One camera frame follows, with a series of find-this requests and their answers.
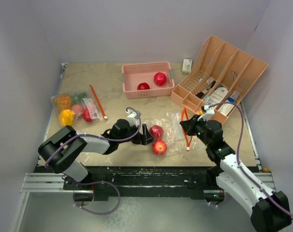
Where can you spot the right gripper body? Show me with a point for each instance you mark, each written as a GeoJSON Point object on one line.
{"type": "Point", "coordinates": [200, 126]}

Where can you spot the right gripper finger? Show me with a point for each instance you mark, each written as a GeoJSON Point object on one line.
{"type": "Point", "coordinates": [187, 129]}
{"type": "Point", "coordinates": [189, 123]}

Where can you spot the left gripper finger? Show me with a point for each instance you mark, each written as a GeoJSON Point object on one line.
{"type": "Point", "coordinates": [147, 139]}
{"type": "Point", "coordinates": [145, 130]}

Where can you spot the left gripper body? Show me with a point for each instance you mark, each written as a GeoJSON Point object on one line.
{"type": "Point", "coordinates": [138, 139]}

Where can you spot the fake red apple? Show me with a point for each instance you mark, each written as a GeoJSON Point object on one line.
{"type": "Point", "coordinates": [143, 86]}
{"type": "Point", "coordinates": [160, 79]}
{"type": "Point", "coordinates": [159, 148]}
{"type": "Point", "coordinates": [157, 132]}

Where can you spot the clear zip bag red apples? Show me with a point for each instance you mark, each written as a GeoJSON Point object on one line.
{"type": "Point", "coordinates": [174, 135]}

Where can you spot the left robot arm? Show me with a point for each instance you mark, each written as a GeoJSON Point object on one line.
{"type": "Point", "coordinates": [62, 149]}

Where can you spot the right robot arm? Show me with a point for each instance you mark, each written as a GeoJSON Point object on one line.
{"type": "Point", "coordinates": [268, 209]}

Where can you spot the clear zip bag mixed fruit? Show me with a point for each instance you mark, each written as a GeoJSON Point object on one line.
{"type": "Point", "coordinates": [85, 105]}

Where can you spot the fake yellow pepper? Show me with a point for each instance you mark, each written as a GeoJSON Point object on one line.
{"type": "Point", "coordinates": [66, 117]}

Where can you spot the fake pineapple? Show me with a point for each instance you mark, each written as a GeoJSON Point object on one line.
{"type": "Point", "coordinates": [63, 102]}

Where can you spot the orange desk file organizer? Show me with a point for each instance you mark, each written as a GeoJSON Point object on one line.
{"type": "Point", "coordinates": [218, 64]}

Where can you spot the small white box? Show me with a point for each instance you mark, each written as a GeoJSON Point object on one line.
{"type": "Point", "coordinates": [186, 66]}

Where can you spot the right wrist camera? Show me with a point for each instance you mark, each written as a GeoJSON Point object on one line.
{"type": "Point", "coordinates": [206, 113]}

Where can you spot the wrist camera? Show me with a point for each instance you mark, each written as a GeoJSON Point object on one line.
{"type": "Point", "coordinates": [133, 116]}
{"type": "Point", "coordinates": [206, 113]}

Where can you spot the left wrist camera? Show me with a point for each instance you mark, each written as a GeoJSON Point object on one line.
{"type": "Point", "coordinates": [133, 116]}

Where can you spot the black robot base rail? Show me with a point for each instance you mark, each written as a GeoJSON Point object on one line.
{"type": "Point", "coordinates": [104, 182]}

